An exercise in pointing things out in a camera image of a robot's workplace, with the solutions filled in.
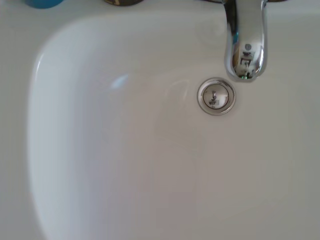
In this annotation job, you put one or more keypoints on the white ceramic sink basin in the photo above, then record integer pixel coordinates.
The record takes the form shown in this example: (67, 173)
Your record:
(125, 150)

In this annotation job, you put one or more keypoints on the chrome sink drain plug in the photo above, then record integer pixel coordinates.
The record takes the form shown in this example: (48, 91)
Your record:
(216, 96)

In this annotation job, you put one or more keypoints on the chrome faucet spout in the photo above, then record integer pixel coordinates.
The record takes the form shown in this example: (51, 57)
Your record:
(246, 37)

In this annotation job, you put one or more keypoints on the dark brown round container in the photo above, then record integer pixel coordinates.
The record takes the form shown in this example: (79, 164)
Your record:
(123, 1)

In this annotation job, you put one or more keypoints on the blue round container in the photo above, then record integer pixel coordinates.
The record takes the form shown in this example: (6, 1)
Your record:
(43, 2)

